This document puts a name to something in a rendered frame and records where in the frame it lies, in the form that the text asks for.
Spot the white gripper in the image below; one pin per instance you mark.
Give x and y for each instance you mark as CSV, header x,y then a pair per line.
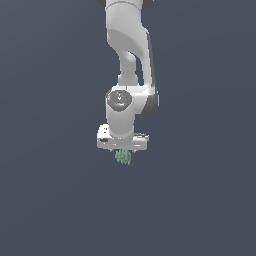
x,y
133,142

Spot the small green ridged object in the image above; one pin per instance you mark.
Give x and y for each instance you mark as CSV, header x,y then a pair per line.
x,y
123,157

